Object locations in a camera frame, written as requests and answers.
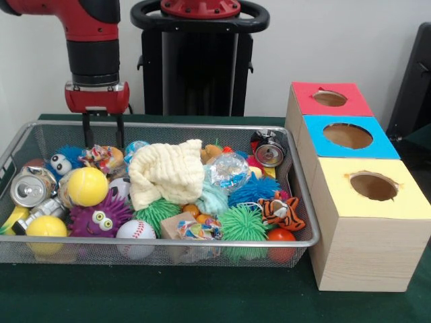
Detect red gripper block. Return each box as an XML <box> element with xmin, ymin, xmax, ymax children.
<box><xmin>64</xmin><ymin>81</ymin><xmax>131</xmax><ymax>149</ymax></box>

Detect colourful wrapper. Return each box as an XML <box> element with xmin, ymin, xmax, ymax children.
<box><xmin>177</xmin><ymin>218</ymin><xmax>223</xmax><ymax>241</ymax></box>
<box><xmin>79</xmin><ymin>144</ymin><xmax>117</xmax><ymax>172</ymax></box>

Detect wooden box with three holes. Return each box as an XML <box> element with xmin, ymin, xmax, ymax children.
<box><xmin>284</xmin><ymin>81</ymin><xmax>431</xmax><ymax>292</ymax></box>

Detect yellow tennis ball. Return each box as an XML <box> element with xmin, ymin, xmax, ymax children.
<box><xmin>67</xmin><ymin>167</ymin><xmax>109</xmax><ymax>207</ymax></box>

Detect cream waffle cloth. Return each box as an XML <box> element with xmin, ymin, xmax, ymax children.
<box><xmin>129</xmin><ymin>139</ymin><xmax>205</xmax><ymax>210</ymax></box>

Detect purple spiky monster toy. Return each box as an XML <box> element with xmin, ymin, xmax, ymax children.
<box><xmin>69</xmin><ymin>190</ymin><xmax>134</xmax><ymax>238</ymax></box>

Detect crushed silver drink can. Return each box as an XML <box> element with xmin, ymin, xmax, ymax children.
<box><xmin>9</xmin><ymin>167</ymin><xmax>59</xmax><ymax>208</ymax></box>

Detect white baseball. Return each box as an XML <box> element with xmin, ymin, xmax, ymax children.
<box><xmin>116</xmin><ymin>219</ymin><xmax>157</xmax><ymax>260</ymax></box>

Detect plain yellow ball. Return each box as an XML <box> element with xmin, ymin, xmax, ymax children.
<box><xmin>26</xmin><ymin>215</ymin><xmax>68</xmax><ymax>255</ymax></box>

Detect green spiky rubber ball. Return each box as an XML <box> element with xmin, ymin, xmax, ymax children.
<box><xmin>218</xmin><ymin>205</ymin><xmax>269</xmax><ymax>242</ymax></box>

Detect tiger plush toy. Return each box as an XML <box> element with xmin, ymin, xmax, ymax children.
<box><xmin>257</xmin><ymin>196</ymin><xmax>306</xmax><ymax>232</ymax></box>

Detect green cloth on side table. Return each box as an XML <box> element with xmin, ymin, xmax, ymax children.
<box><xmin>402</xmin><ymin>126</ymin><xmax>431</xmax><ymax>162</ymax></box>

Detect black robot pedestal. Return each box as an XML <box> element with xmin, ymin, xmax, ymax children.
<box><xmin>130</xmin><ymin>0</ymin><xmax>270</xmax><ymax>117</ymax></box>

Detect wire mesh bin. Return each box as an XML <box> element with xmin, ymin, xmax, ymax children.
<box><xmin>0</xmin><ymin>120</ymin><xmax>321</xmax><ymax>268</ymax></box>

